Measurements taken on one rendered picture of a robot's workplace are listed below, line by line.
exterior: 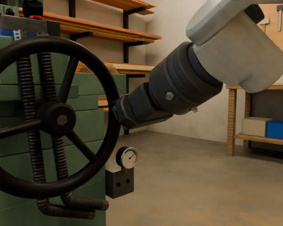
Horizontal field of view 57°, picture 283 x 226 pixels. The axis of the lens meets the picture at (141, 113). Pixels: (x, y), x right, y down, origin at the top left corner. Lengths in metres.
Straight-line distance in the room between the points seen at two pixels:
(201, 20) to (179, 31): 4.08
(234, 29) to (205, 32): 0.03
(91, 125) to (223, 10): 0.52
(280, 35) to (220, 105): 1.17
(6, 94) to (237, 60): 0.41
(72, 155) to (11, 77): 0.28
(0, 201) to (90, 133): 0.26
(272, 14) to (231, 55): 3.49
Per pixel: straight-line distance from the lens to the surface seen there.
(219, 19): 0.31
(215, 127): 4.05
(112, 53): 4.22
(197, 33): 0.32
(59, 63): 0.59
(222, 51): 0.33
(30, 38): 0.47
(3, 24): 0.57
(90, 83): 0.73
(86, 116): 0.73
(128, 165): 0.76
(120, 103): 0.42
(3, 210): 0.70
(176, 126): 4.39
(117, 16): 4.38
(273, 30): 3.76
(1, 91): 0.55
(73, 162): 0.73
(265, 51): 0.34
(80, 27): 3.32
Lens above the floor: 0.87
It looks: 7 degrees down
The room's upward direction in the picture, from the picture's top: straight up
